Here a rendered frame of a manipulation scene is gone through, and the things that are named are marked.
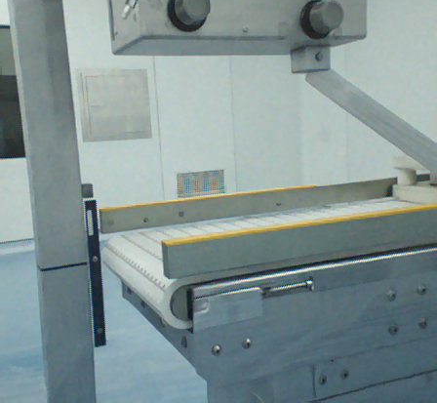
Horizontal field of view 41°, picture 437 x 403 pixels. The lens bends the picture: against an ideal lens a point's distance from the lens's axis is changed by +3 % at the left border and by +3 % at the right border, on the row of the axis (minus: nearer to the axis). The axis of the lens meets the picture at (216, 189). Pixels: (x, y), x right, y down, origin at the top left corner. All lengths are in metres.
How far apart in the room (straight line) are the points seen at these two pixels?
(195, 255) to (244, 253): 0.05
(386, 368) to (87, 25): 5.24
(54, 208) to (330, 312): 0.38
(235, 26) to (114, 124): 5.19
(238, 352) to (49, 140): 0.37
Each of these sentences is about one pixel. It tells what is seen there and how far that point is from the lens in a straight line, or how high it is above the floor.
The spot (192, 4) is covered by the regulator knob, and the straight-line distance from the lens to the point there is 0.47.
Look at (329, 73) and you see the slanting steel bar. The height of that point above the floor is 1.10.
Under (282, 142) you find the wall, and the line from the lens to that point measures 6.46.
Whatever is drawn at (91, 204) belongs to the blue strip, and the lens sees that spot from 0.78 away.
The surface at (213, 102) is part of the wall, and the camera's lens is 6.07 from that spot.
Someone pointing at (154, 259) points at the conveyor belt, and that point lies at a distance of 0.62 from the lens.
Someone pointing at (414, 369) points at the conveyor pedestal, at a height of 0.75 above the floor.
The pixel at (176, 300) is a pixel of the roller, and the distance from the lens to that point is 0.54.
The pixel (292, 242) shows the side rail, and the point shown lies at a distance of 0.57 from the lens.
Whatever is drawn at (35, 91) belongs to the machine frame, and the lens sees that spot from 0.77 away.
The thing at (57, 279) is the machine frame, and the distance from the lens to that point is 0.79.
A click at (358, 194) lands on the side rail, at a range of 0.95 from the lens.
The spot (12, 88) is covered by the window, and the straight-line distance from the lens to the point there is 5.59.
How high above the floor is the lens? 1.05
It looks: 6 degrees down
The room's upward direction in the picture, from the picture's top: 3 degrees counter-clockwise
